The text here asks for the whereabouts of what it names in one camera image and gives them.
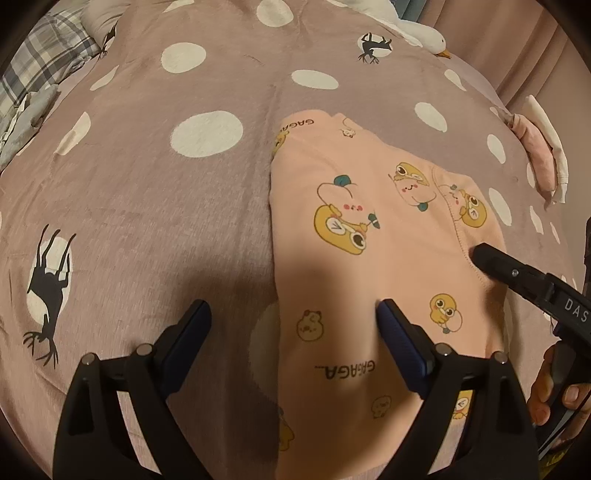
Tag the folded pink cloth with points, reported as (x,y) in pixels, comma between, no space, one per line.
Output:
(535,143)

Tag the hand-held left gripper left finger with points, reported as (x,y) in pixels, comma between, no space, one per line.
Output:
(189,332)

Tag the pink curtain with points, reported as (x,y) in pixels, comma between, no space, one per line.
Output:
(508,37)

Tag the pink cartoon print shirt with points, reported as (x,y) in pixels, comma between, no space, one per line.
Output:
(369,258)

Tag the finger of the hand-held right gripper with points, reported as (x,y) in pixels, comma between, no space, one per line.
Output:
(501,267)

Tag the teal curtain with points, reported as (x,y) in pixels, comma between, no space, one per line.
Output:
(411,9)

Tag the white goose plush toy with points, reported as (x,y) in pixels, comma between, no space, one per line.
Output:
(429,39)

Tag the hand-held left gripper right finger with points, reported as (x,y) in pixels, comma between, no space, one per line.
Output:
(399,339)

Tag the folded white cloth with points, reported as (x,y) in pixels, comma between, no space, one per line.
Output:
(540,113)

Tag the mauve polka dot blanket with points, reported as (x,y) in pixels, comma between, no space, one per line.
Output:
(138,207)

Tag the person's right hand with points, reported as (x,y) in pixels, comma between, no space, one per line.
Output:
(542,392)

